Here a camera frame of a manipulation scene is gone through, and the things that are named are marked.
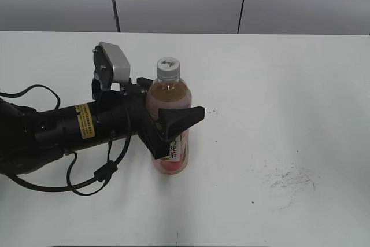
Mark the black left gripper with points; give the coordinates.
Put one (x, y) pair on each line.
(123, 113)

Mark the oolong tea bottle pink label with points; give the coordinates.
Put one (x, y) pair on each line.
(170, 95)

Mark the grey bottle cap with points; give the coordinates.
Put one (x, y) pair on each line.
(168, 69)

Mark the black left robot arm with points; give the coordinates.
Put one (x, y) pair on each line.
(32, 139)

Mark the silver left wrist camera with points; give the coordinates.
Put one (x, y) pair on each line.
(111, 65)

